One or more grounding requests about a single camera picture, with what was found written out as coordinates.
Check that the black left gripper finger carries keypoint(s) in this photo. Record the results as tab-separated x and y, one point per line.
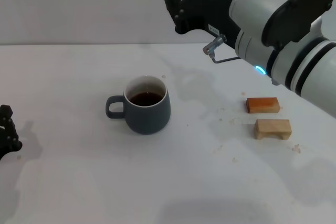
9	134

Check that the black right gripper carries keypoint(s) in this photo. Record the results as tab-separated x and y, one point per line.
207	11

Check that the dark grey ceramic cup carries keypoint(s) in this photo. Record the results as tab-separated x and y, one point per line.
147	119

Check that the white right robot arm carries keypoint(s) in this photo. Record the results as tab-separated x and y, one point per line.
315	77

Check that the dark brown coffee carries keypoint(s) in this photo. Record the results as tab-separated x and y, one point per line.
145	99

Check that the reddish brown wooden block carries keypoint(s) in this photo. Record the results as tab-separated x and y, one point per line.
262	104

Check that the light wooden notched block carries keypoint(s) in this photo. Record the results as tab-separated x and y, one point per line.
273	127

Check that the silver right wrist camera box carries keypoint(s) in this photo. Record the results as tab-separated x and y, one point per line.
252	6

